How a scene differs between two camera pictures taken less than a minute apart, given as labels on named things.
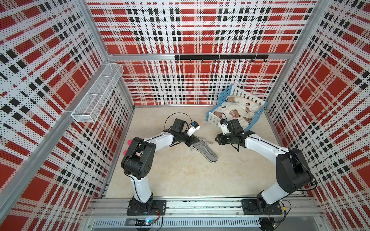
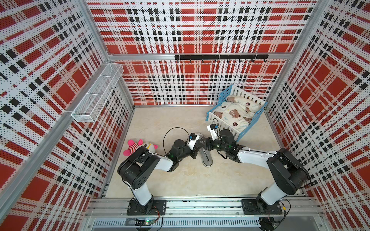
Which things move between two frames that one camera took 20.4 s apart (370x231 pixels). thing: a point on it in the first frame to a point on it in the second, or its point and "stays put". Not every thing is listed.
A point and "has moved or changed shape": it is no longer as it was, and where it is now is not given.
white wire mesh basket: (89, 109) stays put
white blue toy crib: (233, 103) stays put
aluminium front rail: (103, 207) stays put
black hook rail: (244, 57) stays put
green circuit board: (149, 222) stays put
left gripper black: (191, 140) to (195, 150)
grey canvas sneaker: (204, 149) has moved or changed shape
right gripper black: (220, 138) to (208, 143)
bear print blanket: (236, 108) stays put
